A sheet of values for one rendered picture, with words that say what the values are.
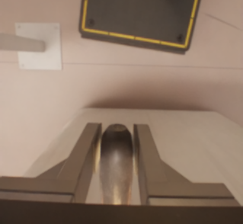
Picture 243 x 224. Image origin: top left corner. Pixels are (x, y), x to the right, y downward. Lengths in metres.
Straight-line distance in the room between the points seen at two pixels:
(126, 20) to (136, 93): 0.61
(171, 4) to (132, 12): 0.23
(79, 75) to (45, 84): 0.31
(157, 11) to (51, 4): 0.83
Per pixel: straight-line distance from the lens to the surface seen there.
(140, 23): 1.14
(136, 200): 0.57
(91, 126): 0.15
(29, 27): 1.63
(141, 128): 0.15
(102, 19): 1.15
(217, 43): 1.63
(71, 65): 1.50
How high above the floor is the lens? 1.44
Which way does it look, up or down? 76 degrees down
